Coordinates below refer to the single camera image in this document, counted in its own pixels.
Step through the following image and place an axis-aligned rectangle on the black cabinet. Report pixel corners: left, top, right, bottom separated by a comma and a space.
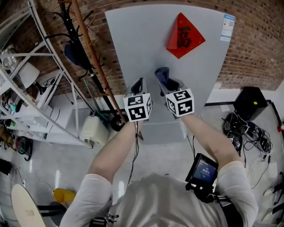
234, 86, 268, 121

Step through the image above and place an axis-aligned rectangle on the dark blue hanging bag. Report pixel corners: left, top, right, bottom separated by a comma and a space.
64, 43, 88, 69

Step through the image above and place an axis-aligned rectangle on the white table lamp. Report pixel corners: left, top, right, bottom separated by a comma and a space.
19, 62, 48, 94

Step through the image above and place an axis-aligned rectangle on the light grey refrigerator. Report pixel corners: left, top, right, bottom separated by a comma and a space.
104, 1, 236, 146

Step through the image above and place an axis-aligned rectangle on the white blue label sticker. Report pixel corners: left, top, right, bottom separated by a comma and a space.
219, 13, 236, 42

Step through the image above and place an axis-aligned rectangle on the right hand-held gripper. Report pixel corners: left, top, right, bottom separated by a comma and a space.
157, 77, 196, 121

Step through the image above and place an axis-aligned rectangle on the chest-mounted black screen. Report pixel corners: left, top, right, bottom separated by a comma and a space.
185, 153, 219, 184

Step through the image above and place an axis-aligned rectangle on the beige trash bin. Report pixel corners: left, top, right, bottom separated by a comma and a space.
79, 115, 109, 146

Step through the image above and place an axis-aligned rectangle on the white metal shelving rack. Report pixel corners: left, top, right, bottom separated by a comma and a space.
0, 0, 95, 149

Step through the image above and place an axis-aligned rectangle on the teal dustpan and broom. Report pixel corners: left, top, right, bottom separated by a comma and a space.
83, 78, 110, 121

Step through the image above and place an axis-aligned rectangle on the red diamond paper decoration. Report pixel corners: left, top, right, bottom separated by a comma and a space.
166, 12, 206, 59

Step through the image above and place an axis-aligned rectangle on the grey blue cleaning cloth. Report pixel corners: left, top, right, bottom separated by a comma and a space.
154, 67, 171, 86

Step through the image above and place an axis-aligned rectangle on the black canister vacuum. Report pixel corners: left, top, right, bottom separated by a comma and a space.
16, 136, 34, 162

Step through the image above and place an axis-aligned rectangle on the black grey stool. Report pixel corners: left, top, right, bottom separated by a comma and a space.
36, 200, 67, 227

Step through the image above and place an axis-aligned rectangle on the person's right forearm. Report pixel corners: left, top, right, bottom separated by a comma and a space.
178, 114, 241, 169

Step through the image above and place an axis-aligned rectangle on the person's left forearm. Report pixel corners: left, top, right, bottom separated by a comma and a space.
87, 121, 139, 184

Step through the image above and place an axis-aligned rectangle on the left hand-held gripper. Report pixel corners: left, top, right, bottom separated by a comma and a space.
123, 77, 154, 123

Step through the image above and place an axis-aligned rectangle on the yellow bucket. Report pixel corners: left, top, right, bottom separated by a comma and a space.
53, 188, 77, 204

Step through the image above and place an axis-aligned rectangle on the pile of cables and devices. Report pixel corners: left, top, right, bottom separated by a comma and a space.
221, 112, 275, 156

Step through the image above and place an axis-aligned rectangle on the black coat rack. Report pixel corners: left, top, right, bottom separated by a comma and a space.
43, 0, 126, 132

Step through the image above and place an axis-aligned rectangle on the round light wooden table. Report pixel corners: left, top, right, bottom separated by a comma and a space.
11, 184, 43, 227

